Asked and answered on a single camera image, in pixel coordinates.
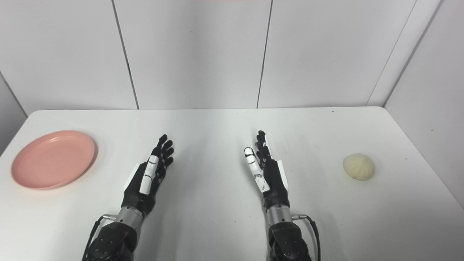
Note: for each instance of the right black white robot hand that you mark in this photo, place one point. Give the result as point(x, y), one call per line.
point(272, 177)

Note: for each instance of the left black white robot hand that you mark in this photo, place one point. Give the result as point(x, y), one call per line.
point(145, 183)

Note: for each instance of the white steamed bun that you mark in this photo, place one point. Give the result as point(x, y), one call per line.
point(359, 166)

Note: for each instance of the pink round plate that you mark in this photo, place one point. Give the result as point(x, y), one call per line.
point(53, 159)

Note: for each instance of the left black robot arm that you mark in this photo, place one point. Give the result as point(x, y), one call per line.
point(114, 235)

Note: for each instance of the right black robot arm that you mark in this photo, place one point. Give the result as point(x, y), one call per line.
point(286, 235)

